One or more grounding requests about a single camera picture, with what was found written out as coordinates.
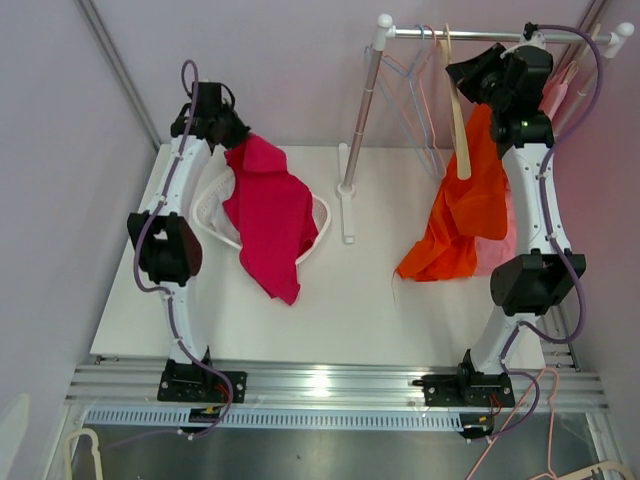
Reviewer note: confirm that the magenta t shirt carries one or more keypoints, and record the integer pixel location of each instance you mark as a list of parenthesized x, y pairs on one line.
[(272, 211)]

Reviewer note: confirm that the beige hanger bottom right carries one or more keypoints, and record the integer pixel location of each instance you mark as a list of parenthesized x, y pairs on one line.
[(590, 471)]

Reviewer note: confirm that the metal clothes rack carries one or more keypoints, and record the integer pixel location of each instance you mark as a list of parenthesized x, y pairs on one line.
[(610, 43)]

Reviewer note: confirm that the pink t shirt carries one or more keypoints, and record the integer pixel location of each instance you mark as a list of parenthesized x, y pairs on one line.
[(492, 253)]

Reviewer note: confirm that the white t shirt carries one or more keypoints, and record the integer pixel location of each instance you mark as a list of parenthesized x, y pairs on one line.
[(212, 211)]

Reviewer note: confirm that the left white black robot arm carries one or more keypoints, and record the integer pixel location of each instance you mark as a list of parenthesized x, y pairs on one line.
[(167, 253)]

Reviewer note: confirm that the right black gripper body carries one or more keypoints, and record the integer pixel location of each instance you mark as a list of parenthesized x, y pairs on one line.
[(482, 82)]

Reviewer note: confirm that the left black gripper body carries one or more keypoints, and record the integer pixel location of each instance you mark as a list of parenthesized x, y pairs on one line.
[(233, 131)]

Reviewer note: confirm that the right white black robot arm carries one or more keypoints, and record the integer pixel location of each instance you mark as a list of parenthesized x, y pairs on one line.
[(510, 81)]

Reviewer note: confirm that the beige wooden hanger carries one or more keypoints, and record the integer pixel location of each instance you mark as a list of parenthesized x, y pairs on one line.
[(457, 123)]

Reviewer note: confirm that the orange t shirt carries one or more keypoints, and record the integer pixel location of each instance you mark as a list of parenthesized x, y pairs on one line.
[(462, 211)]

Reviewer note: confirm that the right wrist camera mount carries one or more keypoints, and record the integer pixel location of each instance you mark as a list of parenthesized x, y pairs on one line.
[(531, 36)]

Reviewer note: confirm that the white cable duct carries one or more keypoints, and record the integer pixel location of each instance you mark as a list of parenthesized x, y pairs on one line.
[(279, 419)]

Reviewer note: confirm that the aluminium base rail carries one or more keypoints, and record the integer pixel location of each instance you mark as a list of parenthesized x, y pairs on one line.
[(135, 381)]

